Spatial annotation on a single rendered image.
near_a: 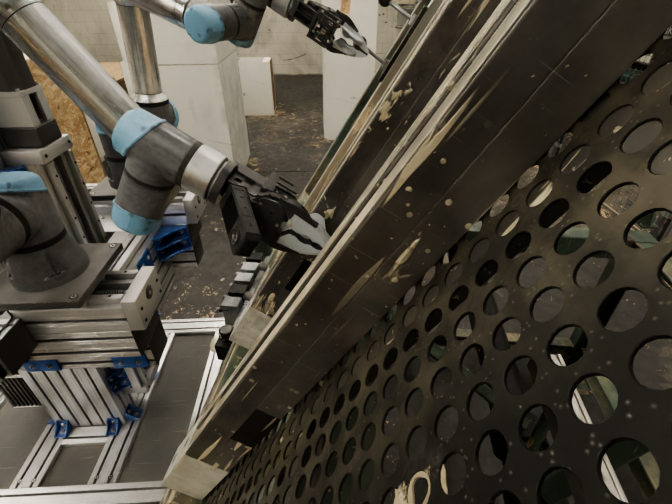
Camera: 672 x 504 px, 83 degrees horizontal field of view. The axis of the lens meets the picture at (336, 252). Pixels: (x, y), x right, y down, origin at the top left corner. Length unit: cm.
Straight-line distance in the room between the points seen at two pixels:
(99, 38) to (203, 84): 684
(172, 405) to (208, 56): 250
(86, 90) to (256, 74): 532
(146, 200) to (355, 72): 428
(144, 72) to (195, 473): 112
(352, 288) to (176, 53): 318
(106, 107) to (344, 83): 418
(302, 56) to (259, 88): 327
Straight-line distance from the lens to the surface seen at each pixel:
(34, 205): 96
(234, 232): 54
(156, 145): 62
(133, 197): 66
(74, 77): 78
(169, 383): 183
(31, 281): 102
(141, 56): 140
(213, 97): 342
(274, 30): 919
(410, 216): 29
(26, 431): 195
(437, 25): 56
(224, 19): 104
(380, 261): 31
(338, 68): 479
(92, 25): 1015
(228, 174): 60
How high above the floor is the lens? 157
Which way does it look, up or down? 35 degrees down
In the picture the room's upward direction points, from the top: straight up
